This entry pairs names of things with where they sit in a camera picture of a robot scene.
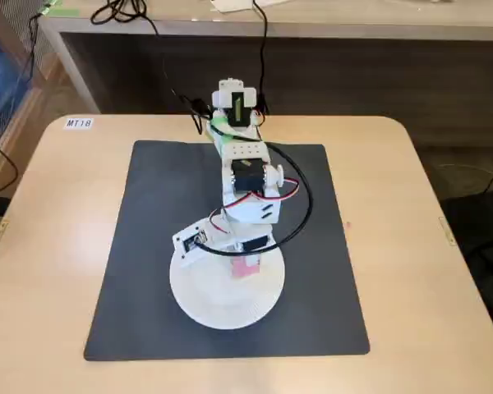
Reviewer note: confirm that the small juice carton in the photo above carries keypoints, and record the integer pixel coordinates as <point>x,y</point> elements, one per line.
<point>244,268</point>

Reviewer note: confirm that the blue plastic bin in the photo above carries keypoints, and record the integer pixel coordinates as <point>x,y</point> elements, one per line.
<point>2,78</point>

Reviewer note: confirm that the green tape strip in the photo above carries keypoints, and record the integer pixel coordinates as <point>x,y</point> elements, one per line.
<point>63,12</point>

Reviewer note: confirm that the dark grey square mat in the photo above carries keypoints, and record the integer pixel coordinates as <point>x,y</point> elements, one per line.
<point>148,246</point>

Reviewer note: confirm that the white MT18 label sticker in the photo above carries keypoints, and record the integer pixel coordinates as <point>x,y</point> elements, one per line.
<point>79,123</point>

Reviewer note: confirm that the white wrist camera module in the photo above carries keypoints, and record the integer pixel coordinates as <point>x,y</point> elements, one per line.
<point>191,242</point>

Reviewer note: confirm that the white round dish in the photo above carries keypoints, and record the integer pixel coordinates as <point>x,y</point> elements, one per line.
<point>226,299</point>

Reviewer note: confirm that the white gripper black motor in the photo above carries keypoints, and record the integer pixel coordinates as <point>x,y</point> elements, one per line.
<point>255,244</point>

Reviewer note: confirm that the grey counter desk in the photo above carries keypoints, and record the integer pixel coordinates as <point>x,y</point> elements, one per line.
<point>353,28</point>

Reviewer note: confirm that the white paper sheets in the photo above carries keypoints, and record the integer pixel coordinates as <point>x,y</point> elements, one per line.
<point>230,5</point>

